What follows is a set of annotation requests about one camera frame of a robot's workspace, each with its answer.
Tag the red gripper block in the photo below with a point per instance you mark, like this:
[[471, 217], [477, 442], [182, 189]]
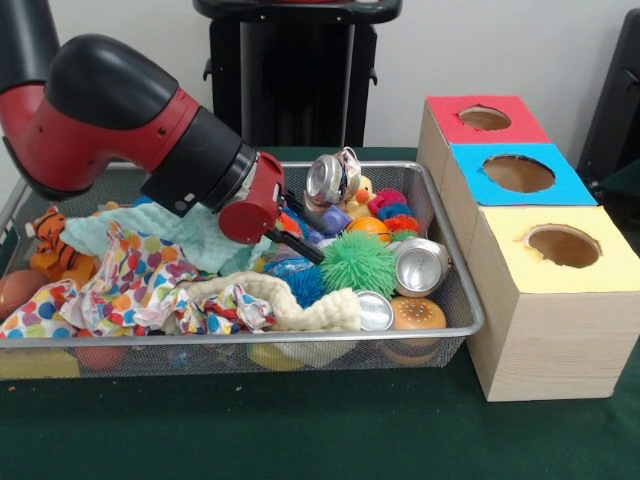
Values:
[[255, 205]]

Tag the green spiky rubber ball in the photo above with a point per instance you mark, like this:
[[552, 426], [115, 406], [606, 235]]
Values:
[[358, 262]]

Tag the polka dot colourful cloth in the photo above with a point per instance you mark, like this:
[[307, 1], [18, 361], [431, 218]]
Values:
[[120, 285]]

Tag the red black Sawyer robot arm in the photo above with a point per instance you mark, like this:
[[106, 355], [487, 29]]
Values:
[[110, 110]]

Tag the wooden box with three holes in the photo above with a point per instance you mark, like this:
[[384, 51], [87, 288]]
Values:
[[540, 340]]

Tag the crushed silver can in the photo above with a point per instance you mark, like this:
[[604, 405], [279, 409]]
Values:
[[333, 178]]

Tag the blue spiky rubber ball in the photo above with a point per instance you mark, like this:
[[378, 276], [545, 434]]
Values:
[[308, 284]]

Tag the small orange basketball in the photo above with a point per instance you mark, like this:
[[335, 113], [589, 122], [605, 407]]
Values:
[[372, 228]]

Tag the cream knitted cloth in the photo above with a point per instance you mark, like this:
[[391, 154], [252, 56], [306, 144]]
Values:
[[310, 310]]

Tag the smooth silver can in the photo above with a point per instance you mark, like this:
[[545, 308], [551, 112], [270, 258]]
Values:
[[420, 266]]

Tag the mint green fuzzy cloth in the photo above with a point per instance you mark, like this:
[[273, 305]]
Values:
[[150, 235]]

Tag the toy burger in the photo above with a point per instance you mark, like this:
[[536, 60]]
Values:
[[417, 315]]

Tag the brown toy football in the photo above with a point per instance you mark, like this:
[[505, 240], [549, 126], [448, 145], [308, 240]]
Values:
[[18, 292]]

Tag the dark green side table cloth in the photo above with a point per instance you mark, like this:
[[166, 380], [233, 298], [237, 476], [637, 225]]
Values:
[[625, 182]]

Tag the black upright panel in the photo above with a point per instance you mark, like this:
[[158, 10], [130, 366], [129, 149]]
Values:
[[615, 100]]

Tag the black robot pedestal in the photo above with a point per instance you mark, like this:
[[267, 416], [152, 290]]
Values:
[[300, 90]]

